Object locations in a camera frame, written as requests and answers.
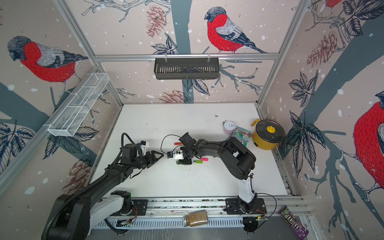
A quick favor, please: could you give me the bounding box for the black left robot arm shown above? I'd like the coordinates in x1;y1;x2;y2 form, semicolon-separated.
41;133;164;240

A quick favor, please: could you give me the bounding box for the glass jar with grains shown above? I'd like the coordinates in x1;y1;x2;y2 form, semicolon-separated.
183;211;209;227

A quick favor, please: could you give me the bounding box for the green candy packet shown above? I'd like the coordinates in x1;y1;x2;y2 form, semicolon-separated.
230;127;253;146

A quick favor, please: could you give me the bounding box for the white wire shelf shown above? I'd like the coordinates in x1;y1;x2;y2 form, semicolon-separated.
48;73;110;137

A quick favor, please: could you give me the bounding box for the yellow toy pot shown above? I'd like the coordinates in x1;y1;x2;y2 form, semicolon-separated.
251;119;286;151

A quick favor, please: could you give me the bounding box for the purple candy bar pack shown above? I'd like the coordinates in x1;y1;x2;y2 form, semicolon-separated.
279;206;309;240

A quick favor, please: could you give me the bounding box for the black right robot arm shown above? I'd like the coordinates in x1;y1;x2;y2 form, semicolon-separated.
179;133;267;215

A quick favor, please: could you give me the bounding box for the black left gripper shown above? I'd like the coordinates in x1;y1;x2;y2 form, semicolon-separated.
131;150;164;170

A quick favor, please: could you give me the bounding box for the black wire basket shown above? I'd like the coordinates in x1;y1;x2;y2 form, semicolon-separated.
154;58;220;80

